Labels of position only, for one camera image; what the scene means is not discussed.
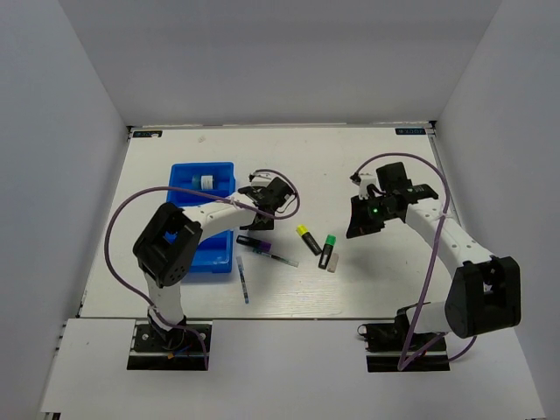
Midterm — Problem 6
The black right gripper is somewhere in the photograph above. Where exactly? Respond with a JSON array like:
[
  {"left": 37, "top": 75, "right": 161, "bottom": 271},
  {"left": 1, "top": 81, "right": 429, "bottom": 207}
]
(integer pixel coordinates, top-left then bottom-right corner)
[{"left": 346, "top": 193, "right": 398, "bottom": 238}]

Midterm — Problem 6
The green cap highlighter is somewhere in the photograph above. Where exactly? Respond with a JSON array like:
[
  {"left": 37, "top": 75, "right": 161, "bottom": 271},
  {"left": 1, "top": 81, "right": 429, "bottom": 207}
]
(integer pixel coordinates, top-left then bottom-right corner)
[{"left": 318, "top": 234, "right": 336, "bottom": 270}]

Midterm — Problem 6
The blue gel jar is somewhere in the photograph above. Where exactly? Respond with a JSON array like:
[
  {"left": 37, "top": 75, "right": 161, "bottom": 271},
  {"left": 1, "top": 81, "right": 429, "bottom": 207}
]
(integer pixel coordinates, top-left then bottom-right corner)
[{"left": 191, "top": 174, "right": 216, "bottom": 191}]

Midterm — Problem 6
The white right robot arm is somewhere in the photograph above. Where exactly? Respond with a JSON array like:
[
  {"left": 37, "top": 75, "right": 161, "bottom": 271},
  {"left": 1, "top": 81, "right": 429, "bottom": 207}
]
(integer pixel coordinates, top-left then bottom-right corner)
[{"left": 371, "top": 163, "right": 522, "bottom": 349}]

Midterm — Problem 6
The purple cap black marker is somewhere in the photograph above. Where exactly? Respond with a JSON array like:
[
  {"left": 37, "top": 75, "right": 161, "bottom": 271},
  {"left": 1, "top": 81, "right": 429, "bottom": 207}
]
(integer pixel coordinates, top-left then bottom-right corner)
[{"left": 236, "top": 234, "right": 271, "bottom": 252}]

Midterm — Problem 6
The yellow cap highlighter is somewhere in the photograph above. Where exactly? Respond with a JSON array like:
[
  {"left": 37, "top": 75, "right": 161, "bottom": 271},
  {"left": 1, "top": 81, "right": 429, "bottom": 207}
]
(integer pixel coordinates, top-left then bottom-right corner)
[{"left": 297, "top": 225, "right": 322, "bottom": 256}]

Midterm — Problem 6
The blue white pen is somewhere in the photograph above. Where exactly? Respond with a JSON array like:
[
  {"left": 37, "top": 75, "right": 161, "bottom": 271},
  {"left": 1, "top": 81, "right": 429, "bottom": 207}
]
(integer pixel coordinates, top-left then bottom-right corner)
[{"left": 236, "top": 255, "right": 249, "bottom": 305}]

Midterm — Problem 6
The grey eraser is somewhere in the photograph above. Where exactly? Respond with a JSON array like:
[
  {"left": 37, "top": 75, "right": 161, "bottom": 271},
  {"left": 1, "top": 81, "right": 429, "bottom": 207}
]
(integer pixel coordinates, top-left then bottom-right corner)
[{"left": 326, "top": 253, "right": 339, "bottom": 273}]

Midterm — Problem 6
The blue compartment tray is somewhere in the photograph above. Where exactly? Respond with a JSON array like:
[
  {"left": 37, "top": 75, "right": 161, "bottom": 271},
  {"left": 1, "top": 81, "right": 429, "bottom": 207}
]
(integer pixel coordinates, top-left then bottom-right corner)
[{"left": 166, "top": 162, "right": 236, "bottom": 275}]

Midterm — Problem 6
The right corner label sticker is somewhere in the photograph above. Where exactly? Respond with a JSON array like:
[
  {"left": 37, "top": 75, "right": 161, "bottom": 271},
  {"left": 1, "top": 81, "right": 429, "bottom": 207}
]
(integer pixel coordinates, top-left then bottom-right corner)
[{"left": 395, "top": 127, "right": 426, "bottom": 136}]

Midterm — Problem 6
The corner label sticker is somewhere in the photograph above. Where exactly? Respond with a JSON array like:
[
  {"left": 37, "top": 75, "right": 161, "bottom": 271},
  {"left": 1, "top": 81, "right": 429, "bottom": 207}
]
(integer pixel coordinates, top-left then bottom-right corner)
[
  {"left": 395, "top": 127, "right": 426, "bottom": 136},
  {"left": 132, "top": 130, "right": 163, "bottom": 138}
]

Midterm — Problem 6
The left corner label sticker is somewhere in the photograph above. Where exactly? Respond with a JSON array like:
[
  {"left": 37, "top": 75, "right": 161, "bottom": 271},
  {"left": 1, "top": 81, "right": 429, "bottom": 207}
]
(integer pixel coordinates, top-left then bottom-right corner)
[{"left": 132, "top": 130, "right": 163, "bottom": 138}]

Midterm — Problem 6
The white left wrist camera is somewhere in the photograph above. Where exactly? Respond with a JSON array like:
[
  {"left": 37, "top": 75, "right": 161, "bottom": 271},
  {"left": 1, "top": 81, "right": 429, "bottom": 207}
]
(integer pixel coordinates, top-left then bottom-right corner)
[{"left": 248, "top": 171, "right": 274, "bottom": 187}]

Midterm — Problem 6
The aluminium table edge rail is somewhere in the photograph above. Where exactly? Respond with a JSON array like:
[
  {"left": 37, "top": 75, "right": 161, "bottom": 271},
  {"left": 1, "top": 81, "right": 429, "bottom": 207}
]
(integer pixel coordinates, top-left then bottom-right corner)
[{"left": 428, "top": 121, "right": 495, "bottom": 319}]

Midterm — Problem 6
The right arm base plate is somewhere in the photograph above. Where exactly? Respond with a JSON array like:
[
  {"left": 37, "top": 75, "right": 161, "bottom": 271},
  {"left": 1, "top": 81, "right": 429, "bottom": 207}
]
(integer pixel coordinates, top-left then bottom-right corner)
[{"left": 358, "top": 321, "right": 452, "bottom": 374}]

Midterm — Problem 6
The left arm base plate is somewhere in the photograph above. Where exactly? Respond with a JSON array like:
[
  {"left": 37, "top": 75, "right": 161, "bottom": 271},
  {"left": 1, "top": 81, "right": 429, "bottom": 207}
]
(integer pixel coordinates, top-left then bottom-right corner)
[{"left": 127, "top": 321, "right": 207, "bottom": 372}]

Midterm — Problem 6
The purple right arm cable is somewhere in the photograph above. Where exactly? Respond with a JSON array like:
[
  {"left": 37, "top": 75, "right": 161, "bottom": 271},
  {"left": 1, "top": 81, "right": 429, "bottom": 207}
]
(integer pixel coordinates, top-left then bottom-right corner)
[{"left": 349, "top": 152, "right": 482, "bottom": 372}]

